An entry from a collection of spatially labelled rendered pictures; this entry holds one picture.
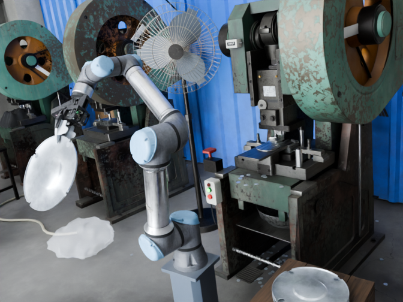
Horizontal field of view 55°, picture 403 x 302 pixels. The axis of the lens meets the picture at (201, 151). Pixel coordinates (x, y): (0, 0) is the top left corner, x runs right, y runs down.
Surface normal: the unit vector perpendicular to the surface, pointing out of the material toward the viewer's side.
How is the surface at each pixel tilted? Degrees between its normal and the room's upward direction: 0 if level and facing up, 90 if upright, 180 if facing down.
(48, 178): 56
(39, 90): 90
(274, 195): 90
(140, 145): 82
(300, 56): 101
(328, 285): 0
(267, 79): 90
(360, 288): 0
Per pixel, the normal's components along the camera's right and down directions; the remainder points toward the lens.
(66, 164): -0.52, -0.29
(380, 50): -0.41, -0.07
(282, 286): -0.11, -0.95
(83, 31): 0.69, 0.13
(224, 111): -0.70, 0.29
